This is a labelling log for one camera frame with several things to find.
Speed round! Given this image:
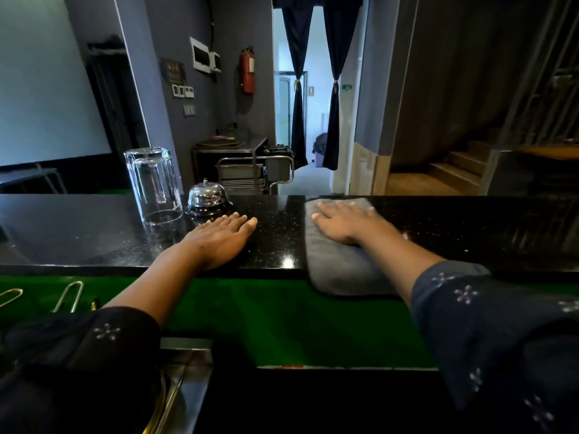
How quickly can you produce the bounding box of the white wall panel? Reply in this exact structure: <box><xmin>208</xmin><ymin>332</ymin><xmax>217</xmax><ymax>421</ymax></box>
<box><xmin>189</xmin><ymin>37</ymin><xmax>212</xmax><ymax>74</ymax></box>

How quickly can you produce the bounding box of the dark wall sign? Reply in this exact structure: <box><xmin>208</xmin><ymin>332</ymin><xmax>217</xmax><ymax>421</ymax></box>
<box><xmin>159</xmin><ymin>58</ymin><xmax>187</xmax><ymax>86</ymax></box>

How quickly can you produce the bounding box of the person's right hand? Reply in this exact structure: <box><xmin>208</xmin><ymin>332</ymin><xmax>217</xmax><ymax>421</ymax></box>
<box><xmin>311</xmin><ymin>201</ymin><xmax>400</xmax><ymax>247</ymax></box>

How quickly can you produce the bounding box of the red fire extinguisher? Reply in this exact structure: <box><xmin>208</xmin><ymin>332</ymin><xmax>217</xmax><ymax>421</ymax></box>
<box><xmin>239</xmin><ymin>47</ymin><xmax>257</xmax><ymax>96</ymax></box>

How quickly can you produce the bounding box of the white projection screen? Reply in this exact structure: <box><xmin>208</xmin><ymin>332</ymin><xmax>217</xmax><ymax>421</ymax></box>
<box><xmin>0</xmin><ymin>0</ymin><xmax>114</xmax><ymax>168</ymax></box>

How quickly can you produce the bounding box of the clear drinking glass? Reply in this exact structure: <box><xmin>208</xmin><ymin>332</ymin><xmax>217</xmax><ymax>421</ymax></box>
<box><xmin>124</xmin><ymin>147</ymin><xmax>184</xmax><ymax>226</ymax></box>

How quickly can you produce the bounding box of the grey bench with metal legs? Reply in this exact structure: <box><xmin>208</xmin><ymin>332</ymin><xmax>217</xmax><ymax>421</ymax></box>
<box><xmin>0</xmin><ymin>166</ymin><xmax>68</xmax><ymax>195</ymax></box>

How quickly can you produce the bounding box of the wooden staircase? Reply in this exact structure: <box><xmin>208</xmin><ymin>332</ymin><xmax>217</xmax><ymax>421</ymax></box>
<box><xmin>384</xmin><ymin>140</ymin><xmax>500</xmax><ymax>196</ymax></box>

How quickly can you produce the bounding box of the chrome service bell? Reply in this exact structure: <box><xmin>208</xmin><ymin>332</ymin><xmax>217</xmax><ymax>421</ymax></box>
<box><xmin>185</xmin><ymin>179</ymin><xmax>234</xmax><ymax>218</ymax></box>

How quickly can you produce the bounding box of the person's left hand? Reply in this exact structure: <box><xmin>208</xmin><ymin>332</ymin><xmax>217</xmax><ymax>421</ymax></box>
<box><xmin>180</xmin><ymin>212</ymin><xmax>258</xmax><ymax>272</ymax></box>

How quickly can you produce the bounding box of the metal wire loop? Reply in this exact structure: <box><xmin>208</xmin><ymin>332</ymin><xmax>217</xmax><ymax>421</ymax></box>
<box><xmin>52</xmin><ymin>281</ymin><xmax>85</xmax><ymax>313</ymax></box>
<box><xmin>0</xmin><ymin>288</ymin><xmax>24</xmax><ymax>309</ymax></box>

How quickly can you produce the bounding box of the metal service cart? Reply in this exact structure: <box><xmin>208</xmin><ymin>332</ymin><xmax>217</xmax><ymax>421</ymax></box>
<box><xmin>216</xmin><ymin>144</ymin><xmax>296</xmax><ymax>195</ymax></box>

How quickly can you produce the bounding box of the person's right forearm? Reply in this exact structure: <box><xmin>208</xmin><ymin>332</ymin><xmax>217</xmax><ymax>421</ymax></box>
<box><xmin>362</xmin><ymin>228</ymin><xmax>448</xmax><ymax>308</ymax></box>

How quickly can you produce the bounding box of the stainless steel sink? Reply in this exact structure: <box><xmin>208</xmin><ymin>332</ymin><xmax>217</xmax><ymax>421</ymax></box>
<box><xmin>144</xmin><ymin>337</ymin><xmax>214</xmax><ymax>434</ymax></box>

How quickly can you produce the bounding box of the glass door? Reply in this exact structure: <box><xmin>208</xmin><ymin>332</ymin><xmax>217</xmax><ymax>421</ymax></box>
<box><xmin>276</xmin><ymin>71</ymin><xmax>308</xmax><ymax>148</ymax></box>

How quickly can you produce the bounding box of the grey cleaning cloth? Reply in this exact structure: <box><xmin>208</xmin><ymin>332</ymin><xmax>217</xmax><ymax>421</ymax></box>
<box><xmin>304</xmin><ymin>198</ymin><xmax>400</xmax><ymax>298</ymax></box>

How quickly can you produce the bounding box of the dark floral-print garment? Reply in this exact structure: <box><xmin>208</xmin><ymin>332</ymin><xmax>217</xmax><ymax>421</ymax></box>
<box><xmin>0</xmin><ymin>260</ymin><xmax>579</xmax><ymax>434</ymax></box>

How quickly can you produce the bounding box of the dark blue tied curtain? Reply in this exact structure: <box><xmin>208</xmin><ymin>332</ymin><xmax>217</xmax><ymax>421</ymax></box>
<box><xmin>321</xmin><ymin>0</ymin><xmax>365</xmax><ymax>171</ymax></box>
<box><xmin>271</xmin><ymin>0</ymin><xmax>315</xmax><ymax>170</ymax></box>

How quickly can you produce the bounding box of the person's left forearm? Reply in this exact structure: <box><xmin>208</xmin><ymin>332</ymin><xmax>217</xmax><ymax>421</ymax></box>
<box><xmin>103</xmin><ymin>246</ymin><xmax>213</xmax><ymax>328</ymax></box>

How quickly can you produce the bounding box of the metal stair railing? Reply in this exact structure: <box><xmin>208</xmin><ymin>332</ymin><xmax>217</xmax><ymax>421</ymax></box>
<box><xmin>479</xmin><ymin>0</ymin><xmax>579</xmax><ymax>195</ymax></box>

